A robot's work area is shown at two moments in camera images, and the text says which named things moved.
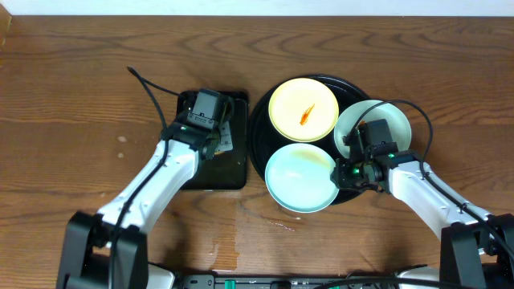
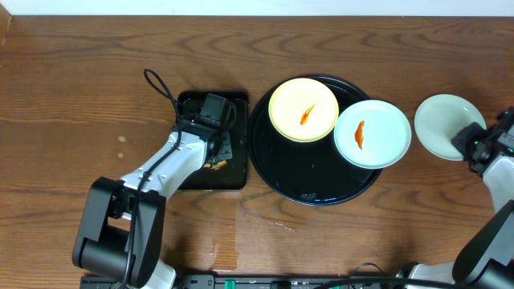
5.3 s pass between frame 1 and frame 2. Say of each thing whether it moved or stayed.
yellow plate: stayed
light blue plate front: moved
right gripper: moved
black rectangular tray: stayed
